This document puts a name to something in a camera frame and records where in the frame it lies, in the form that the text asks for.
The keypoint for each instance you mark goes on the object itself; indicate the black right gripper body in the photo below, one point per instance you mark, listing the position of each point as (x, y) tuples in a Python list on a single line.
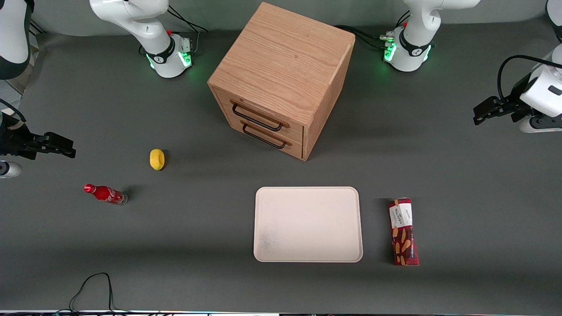
[(12, 141)]

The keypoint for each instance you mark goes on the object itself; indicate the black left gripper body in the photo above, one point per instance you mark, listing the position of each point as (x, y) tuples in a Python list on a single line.
[(516, 105)]

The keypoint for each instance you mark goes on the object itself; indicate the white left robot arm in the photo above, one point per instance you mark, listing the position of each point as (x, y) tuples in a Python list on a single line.
[(412, 48)]

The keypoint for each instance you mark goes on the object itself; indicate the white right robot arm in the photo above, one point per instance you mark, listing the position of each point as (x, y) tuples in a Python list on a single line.
[(162, 52)]

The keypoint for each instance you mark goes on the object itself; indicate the red cookie box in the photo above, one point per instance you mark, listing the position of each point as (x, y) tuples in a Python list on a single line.
[(404, 232)]

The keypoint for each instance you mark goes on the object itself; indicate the white rectangular tray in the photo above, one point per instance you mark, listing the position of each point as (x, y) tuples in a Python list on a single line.
[(307, 224)]

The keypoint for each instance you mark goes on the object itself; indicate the red cola bottle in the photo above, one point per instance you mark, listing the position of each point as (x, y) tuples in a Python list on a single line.
[(105, 193)]

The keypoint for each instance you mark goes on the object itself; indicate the yellow lemon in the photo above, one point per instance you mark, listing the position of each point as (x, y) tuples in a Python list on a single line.
[(157, 159)]

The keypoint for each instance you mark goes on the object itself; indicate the wooden drawer cabinet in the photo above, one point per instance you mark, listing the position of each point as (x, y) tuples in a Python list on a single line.
[(285, 57)]

